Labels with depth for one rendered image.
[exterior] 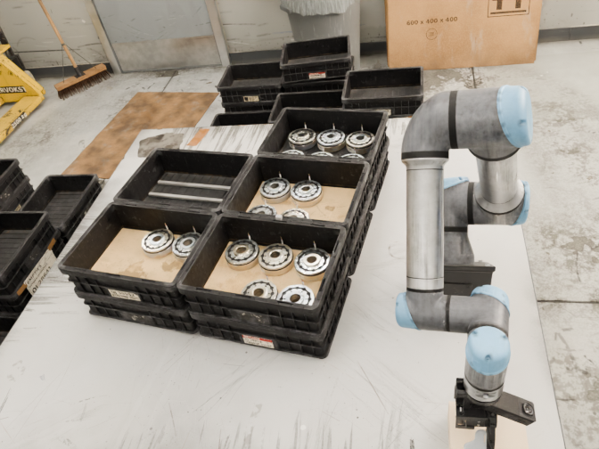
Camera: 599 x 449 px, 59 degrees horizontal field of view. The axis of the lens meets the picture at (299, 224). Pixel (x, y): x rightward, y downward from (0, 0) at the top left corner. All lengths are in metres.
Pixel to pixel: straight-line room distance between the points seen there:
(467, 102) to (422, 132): 0.10
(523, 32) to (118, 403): 3.51
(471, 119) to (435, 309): 0.38
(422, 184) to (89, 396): 1.08
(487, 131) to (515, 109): 0.06
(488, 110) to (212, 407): 0.99
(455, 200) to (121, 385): 1.04
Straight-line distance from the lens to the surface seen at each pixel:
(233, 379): 1.52
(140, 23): 4.82
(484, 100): 1.08
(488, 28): 4.17
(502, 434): 1.32
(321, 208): 1.71
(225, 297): 1.40
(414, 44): 4.15
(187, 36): 4.71
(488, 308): 1.11
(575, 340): 2.47
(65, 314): 1.90
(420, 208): 1.09
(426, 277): 1.11
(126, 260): 1.76
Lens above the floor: 1.95
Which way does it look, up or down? 42 degrees down
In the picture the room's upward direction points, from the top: 12 degrees counter-clockwise
